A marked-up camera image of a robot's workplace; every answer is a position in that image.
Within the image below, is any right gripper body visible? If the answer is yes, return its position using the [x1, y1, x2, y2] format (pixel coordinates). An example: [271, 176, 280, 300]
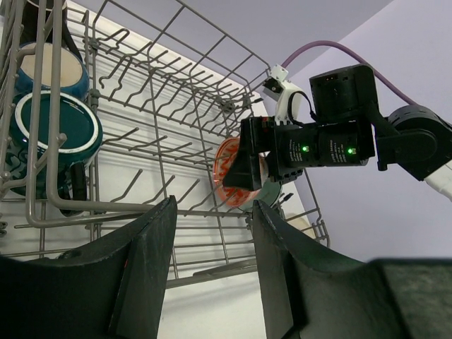
[240, 117, 374, 183]

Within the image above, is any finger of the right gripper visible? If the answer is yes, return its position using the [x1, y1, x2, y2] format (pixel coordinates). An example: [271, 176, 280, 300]
[222, 139, 263, 191]

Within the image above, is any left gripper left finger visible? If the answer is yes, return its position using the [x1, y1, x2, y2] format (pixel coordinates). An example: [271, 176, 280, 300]
[1, 196, 177, 338]

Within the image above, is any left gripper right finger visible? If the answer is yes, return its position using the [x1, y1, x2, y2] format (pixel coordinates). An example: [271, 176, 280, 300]
[252, 201, 451, 338]

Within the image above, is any orange patterned bowl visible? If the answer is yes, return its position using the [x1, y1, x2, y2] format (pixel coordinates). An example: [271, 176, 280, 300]
[213, 137, 265, 208]

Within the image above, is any light green bowl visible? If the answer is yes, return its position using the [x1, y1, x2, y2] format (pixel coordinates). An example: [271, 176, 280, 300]
[257, 179, 282, 207]

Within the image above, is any dark green mug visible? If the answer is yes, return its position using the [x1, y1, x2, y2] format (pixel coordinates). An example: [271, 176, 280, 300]
[5, 88, 104, 216]

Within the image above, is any dark blue mug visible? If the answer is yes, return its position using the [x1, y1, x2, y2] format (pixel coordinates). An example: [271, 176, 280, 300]
[16, 41, 91, 103]

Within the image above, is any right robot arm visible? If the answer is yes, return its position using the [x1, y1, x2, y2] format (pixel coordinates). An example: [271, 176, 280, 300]
[222, 64, 451, 197]

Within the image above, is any blue cream plate right side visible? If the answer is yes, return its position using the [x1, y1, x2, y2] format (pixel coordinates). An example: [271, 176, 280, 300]
[288, 217, 316, 239]

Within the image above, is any grey wire dish rack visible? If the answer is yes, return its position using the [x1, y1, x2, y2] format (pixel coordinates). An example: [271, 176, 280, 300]
[0, 0, 331, 290]

